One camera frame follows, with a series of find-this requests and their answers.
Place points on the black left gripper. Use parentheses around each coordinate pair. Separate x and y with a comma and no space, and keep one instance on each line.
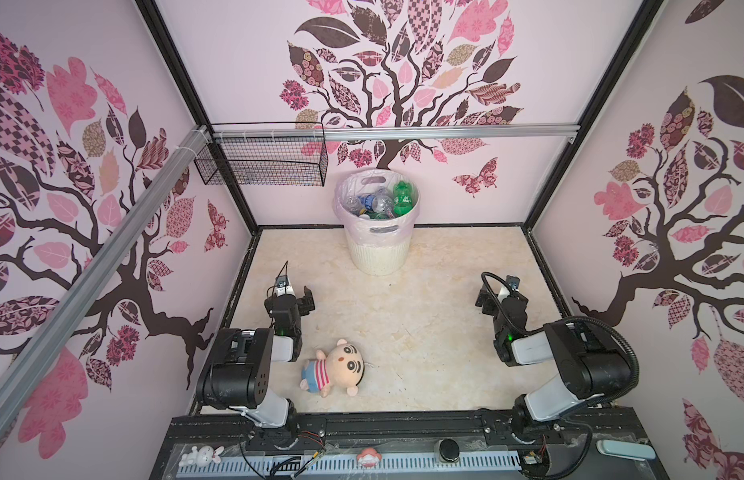
(305,302)

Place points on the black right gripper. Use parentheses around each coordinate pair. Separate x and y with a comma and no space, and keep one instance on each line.
(492,300)

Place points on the green bottle yellow cap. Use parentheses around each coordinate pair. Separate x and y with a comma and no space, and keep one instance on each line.
(403,198)

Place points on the tall clear bottle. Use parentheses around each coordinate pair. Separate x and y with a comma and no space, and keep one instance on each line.
(377,205)

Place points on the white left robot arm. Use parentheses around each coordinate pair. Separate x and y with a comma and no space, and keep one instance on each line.
(236,373)

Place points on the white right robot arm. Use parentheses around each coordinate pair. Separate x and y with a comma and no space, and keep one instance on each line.
(594,363)

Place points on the white ribbed trash bin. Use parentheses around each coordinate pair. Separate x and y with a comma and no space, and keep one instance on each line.
(378,260)

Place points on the cartoon boy plush doll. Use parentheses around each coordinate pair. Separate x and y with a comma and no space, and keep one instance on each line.
(342,368)

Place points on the black round knob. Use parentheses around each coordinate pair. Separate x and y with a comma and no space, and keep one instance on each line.
(447,451)

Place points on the white vent strip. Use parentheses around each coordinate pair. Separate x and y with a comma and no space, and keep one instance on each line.
(345,466)

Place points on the white bunny figurine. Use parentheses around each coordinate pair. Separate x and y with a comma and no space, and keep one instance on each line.
(201,456)

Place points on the red white small figurine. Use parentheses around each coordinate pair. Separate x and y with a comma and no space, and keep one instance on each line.
(368,458)

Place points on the black wire basket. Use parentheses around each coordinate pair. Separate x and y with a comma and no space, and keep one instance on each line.
(265,154)

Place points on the white handle device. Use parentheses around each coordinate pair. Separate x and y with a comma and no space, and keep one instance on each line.
(626,450)

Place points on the aluminium rail back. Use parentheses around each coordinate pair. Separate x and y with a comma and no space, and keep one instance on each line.
(405,133)

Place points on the aluminium rail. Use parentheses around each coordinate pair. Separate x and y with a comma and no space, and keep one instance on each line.
(405,133)
(26,372)

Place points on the aluminium rail left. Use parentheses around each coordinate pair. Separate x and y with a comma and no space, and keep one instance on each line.
(26,372)

